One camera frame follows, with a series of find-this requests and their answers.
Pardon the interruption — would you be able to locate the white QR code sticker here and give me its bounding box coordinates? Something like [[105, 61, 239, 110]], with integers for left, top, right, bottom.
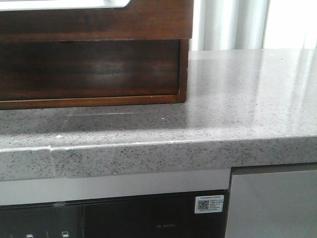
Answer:
[[195, 195, 224, 214]]

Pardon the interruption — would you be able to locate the wooden drawer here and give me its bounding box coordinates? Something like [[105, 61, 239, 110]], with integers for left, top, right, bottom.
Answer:
[[0, 39, 180, 101], [0, 0, 194, 42]]

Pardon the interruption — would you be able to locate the grey cabinet door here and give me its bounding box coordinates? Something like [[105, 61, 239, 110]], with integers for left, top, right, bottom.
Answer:
[[225, 163, 317, 238]]

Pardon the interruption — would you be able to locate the black built-in appliance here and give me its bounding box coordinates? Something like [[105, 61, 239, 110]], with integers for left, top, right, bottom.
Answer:
[[0, 189, 228, 238]]

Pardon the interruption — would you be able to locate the dark wooden drawer cabinet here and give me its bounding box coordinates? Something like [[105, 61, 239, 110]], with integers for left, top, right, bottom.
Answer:
[[0, 37, 190, 111]]

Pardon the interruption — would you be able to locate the white curtain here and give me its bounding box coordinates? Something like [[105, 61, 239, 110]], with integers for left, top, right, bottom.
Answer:
[[190, 0, 317, 51]]

